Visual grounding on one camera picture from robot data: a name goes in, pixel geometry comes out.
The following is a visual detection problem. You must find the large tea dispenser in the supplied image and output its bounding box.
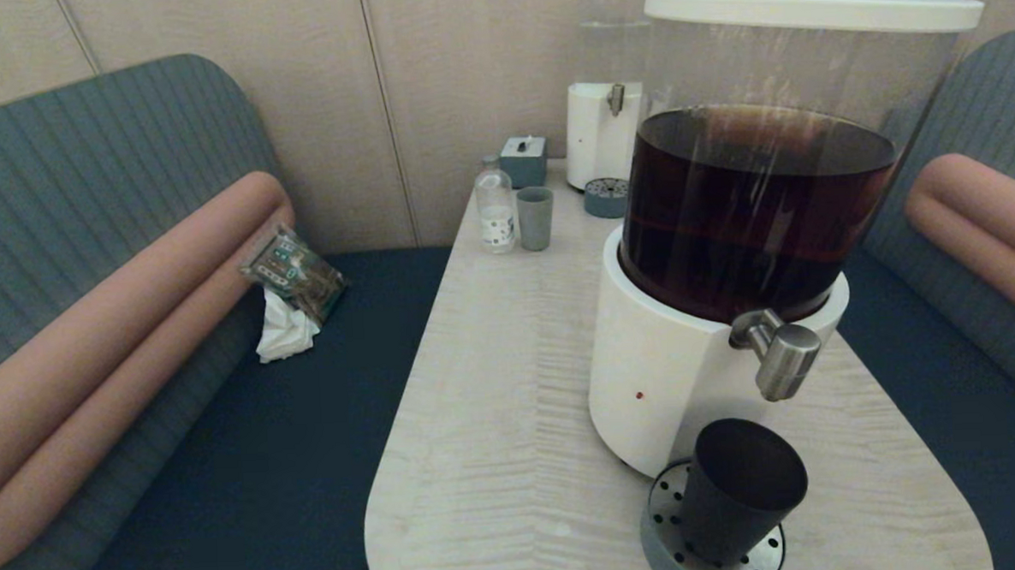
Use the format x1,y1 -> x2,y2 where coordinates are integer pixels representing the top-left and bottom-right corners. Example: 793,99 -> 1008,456
570,0 -> 988,484

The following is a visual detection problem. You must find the blue-grey small box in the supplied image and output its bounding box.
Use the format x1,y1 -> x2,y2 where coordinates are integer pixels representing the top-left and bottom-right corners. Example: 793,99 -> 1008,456
498,134 -> 550,190

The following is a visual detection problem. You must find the crumpled white tissue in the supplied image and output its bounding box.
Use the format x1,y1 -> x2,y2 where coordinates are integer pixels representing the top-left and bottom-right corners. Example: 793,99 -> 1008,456
253,285 -> 323,365

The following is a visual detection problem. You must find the large blue-grey perforated drip tray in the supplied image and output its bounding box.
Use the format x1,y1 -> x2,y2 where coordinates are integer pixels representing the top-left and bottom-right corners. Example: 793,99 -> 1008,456
636,454 -> 786,570

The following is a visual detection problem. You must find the small far water dispenser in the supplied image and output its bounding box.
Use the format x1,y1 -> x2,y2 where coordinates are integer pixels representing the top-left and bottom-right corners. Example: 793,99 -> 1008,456
560,0 -> 678,193

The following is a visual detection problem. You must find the clear plastic bottle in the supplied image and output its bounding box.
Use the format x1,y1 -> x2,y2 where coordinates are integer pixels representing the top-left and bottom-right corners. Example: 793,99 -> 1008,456
472,154 -> 518,254

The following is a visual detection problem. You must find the large white dispenser lid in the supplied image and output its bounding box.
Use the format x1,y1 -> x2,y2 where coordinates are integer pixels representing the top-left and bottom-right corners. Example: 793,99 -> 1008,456
643,0 -> 987,47

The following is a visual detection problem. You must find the small blue-grey perforated drip tray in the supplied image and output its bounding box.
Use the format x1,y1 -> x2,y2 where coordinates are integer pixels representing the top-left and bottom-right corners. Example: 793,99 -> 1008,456
583,176 -> 634,221

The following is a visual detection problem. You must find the black plastic cup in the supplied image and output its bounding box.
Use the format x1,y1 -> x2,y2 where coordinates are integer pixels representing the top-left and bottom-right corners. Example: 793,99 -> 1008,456
673,415 -> 813,569

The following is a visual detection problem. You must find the grey-green cup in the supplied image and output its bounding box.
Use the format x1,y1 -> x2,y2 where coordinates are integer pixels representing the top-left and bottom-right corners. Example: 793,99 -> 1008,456
516,186 -> 556,252

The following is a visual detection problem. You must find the teal upholstered bench sofa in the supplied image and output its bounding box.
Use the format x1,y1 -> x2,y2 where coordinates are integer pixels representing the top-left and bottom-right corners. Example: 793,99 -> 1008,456
822,29 -> 1015,570
0,41 -> 469,570

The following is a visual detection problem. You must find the green snack packet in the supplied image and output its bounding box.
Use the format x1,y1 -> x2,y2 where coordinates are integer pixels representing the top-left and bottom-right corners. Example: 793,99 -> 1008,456
238,221 -> 349,328

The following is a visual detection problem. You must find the large metal dispenser tap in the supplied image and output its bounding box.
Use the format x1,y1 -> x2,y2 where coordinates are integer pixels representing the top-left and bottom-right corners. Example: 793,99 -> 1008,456
727,306 -> 824,405

